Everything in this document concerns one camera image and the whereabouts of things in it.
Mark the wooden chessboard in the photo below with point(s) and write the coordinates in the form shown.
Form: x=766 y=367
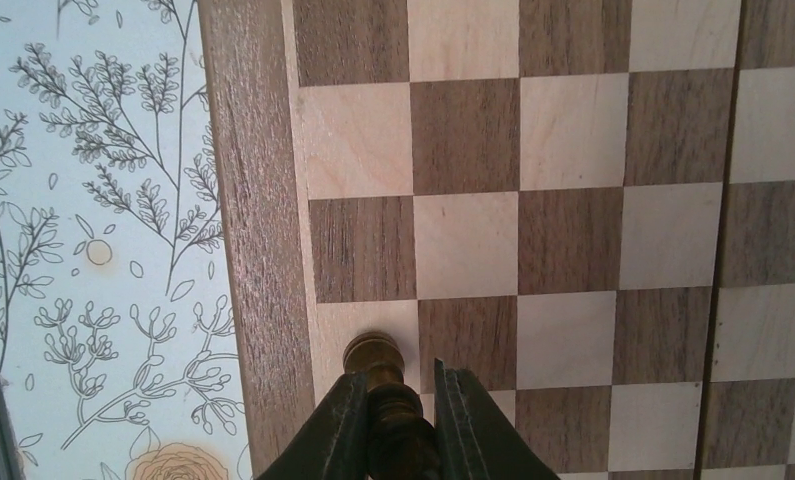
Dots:
x=589 y=204

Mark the floral patterned table mat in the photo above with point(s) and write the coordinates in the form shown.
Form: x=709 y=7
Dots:
x=117 y=348

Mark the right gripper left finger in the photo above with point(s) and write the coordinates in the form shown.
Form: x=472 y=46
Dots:
x=332 y=443

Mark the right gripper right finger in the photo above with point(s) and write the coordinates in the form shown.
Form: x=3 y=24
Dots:
x=474 y=438

